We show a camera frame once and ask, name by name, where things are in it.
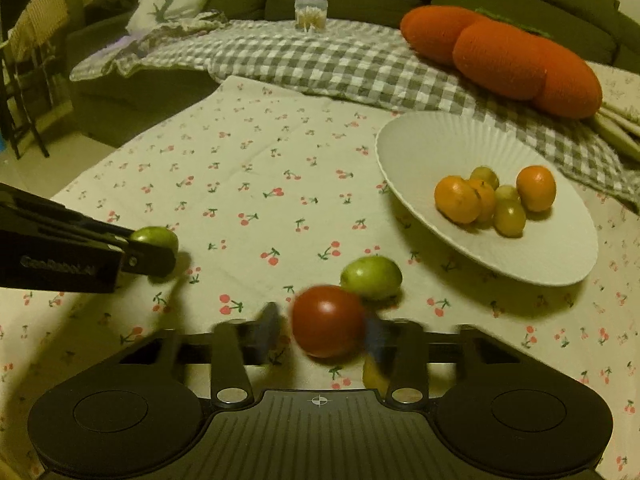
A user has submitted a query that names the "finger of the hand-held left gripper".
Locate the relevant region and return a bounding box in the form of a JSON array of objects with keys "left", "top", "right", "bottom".
[{"left": 0, "top": 182, "right": 177, "bottom": 279}]

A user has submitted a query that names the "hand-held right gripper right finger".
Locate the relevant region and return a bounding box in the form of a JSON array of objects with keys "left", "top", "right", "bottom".
[{"left": 363, "top": 316, "right": 527, "bottom": 407}]

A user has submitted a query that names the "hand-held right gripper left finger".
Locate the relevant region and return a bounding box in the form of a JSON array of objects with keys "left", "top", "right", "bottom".
[{"left": 117, "top": 302, "right": 287, "bottom": 407}]

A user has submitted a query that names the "red tomato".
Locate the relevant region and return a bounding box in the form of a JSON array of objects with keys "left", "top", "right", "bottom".
[{"left": 291, "top": 285, "right": 369, "bottom": 358}]

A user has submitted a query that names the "large green jujube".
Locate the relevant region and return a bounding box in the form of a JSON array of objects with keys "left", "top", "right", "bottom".
[{"left": 340, "top": 255, "right": 403, "bottom": 301}]

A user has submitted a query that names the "mandarin orange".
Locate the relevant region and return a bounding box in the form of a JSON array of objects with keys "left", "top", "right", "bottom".
[
  {"left": 469, "top": 178, "right": 497, "bottom": 223},
  {"left": 434, "top": 175, "right": 482, "bottom": 224},
  {"left": 516, "top": 165, "right": 557, "bottom": 212}
]

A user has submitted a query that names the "white ribbed plate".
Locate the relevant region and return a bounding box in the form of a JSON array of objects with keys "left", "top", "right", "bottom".
[{"left": 375, "top": 111, "right": 599, "bottom": 287}]

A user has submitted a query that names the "cherry print tablecloth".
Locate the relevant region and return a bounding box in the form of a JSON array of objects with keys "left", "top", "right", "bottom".
[{"left": 0, "top": 76, "right": 640, "bottom": 480}]

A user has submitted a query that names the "wooden folding chair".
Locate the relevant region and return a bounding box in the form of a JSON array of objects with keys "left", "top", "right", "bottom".
[{"left": 0, "top": 0, "right": 83, "bottom": 160}]

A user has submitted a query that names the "lilac cloth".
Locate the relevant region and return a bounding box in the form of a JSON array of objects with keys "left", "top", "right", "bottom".
[{"left": 102, "top": 34, "right": 141, "bottom": 56}]

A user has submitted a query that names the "brown floral cloth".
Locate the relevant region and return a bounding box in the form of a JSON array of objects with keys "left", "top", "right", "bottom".
[{"left": 112, "top": 10, "right": 231, "bottom": 78}]

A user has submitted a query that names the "yellow checked cloth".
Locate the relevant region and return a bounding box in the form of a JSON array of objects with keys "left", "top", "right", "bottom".
[{"left": 10, "top": 0, "right": 69, "bottom": 61}]

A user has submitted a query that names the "grey checked blanket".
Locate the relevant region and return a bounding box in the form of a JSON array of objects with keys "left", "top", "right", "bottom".
[{"left": 70, "top": 17, "right": 640, "bottom": 206}]

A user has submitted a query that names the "clear box of cotton swabs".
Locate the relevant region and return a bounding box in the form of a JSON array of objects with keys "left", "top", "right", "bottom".
[{"left": 294, "top": 0, "right": 329, "bottom": 34}]

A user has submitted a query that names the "orange persimmon cushion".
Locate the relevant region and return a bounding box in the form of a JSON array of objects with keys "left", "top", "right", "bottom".
[{"left": 400, "top": 6, "right": 603, "bottom": 121}]

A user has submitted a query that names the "folded pale floral cloth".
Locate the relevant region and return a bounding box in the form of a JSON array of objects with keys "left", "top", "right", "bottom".
[{"left": 582, "top": 60, "right": 640, "bottom": 163}]

